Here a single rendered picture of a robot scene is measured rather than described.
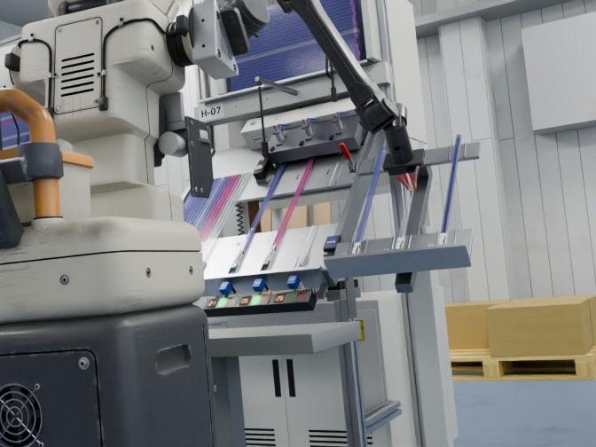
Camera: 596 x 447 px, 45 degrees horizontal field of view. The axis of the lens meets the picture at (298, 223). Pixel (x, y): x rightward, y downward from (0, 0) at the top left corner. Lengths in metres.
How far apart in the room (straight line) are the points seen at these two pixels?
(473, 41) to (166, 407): 4.58
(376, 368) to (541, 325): 2.18
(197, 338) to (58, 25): 0.68
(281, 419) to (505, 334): 2.18
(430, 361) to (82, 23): 1.16
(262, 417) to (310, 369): 0.25
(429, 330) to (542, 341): 2.41
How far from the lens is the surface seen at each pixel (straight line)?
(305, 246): 2.01
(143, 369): 0.92
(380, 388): 2.21
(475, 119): 5.20
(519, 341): 4.30
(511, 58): 5.41
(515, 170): 5.28
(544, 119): 5.01
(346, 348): 1.89
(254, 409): 2.43
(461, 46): 5.33
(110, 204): 1.36
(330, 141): 2.29
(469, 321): 4.77
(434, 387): 1.92
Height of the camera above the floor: 0.72
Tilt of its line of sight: 4 degrees up
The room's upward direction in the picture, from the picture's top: 5 degrees counter-clockwise
